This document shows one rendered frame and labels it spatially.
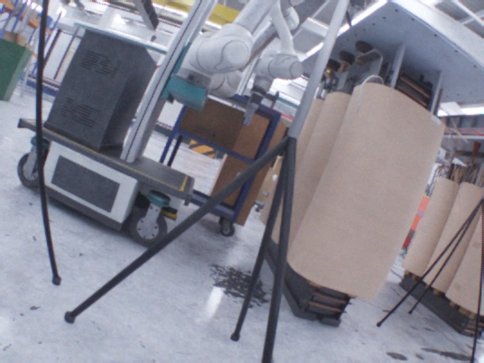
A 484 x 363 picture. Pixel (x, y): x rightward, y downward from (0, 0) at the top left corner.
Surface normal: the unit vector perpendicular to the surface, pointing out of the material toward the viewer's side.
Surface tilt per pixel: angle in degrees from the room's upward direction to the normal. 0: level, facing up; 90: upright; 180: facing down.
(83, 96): 90
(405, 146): 90
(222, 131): 90
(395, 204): 90
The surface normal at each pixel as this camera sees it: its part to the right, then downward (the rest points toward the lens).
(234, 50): 0.38, 0.35
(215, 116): -0.01, 0.07
